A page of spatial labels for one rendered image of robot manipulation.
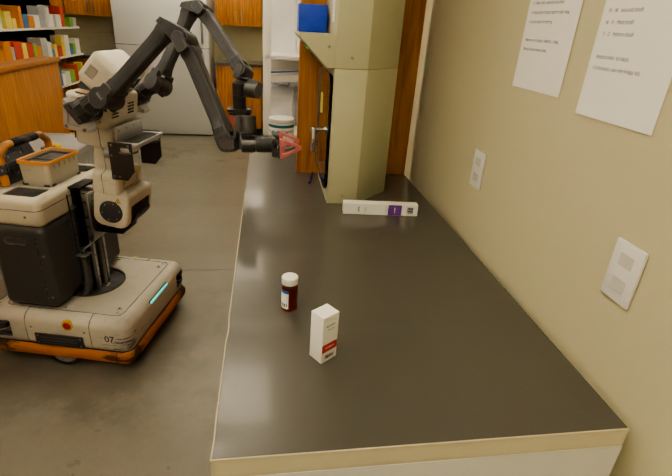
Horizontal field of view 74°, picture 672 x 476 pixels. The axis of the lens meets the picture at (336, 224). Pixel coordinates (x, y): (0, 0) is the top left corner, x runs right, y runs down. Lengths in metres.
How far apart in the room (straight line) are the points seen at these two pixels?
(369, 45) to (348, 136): 0.30
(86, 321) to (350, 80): 1.56
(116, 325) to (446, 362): 1.63
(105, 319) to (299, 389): 1.54
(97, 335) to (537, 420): 1.88
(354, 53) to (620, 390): 1.15
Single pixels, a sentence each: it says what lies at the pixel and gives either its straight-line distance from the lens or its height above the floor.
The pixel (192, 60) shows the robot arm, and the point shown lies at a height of 1.40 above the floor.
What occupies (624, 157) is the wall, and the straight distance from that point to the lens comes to 0.99.
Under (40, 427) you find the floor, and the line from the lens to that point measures 2.29.
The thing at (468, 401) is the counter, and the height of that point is 0.94.
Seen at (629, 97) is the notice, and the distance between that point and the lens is 0.99.
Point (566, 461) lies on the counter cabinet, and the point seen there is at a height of 0.87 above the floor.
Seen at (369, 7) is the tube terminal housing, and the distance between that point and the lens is 1.55.
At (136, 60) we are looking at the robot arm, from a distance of 1.82.
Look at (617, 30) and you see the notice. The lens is 1.05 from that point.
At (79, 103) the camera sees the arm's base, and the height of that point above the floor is 1.22.
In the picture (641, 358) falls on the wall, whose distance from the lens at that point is 0.98.
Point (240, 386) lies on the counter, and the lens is 0.87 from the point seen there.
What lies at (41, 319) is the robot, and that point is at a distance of 2.44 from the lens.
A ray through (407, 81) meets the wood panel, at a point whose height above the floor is 1.34.
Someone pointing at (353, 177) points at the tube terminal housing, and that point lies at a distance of 1.63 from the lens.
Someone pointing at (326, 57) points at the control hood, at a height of 1.44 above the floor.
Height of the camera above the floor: 1.54
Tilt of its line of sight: 24 degrees down
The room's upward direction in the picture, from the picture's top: 4 degrees clockwise
